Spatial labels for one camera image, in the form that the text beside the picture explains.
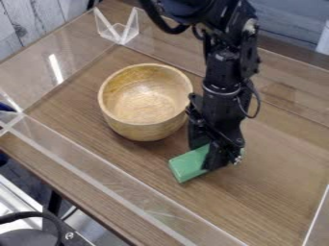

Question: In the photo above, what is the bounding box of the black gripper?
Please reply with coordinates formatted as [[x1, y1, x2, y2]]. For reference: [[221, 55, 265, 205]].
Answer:
[[186, 83, 254, 171]]

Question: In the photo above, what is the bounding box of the green rectangular block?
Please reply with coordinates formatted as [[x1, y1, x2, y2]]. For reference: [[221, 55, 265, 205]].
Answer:
[[167, 143, 247, 185]]

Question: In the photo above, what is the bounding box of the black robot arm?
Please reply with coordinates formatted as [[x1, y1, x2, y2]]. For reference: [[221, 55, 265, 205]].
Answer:
[[139, 0, 261, 171]]

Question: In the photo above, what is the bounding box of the light brown wooden bowl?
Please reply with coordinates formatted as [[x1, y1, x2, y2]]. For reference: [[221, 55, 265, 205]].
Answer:
[[98, 63, 193, 141]]

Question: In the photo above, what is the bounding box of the black metal table leg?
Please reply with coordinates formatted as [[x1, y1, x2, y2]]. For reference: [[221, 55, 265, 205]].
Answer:
[[48, 191, 63, 216]]

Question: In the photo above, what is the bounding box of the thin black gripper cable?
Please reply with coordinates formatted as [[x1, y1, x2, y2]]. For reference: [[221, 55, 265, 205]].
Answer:
[[235, 81, 262, 119]]

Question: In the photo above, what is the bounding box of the clear acrylic back wall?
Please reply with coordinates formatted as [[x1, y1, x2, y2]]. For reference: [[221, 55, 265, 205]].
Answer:
[[126, 8, 329, 127]]

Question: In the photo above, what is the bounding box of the clear acrylic wall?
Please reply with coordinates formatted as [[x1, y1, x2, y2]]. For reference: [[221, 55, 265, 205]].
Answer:
[[126, 8, 329, 127], [0, 90, 247, 246]]

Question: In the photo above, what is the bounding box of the clear acrylic front wall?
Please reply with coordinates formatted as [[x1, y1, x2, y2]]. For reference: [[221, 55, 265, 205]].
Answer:
[[0, 90, 247, 246]]

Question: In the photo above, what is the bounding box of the clear acrylic corner bracket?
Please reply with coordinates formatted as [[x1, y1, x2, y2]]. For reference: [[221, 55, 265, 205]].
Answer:
[[94, 8, 139, 45]]

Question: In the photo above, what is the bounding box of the black cable lower left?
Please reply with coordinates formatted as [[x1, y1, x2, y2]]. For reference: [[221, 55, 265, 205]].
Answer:
[[0, 210, 64, 246]]

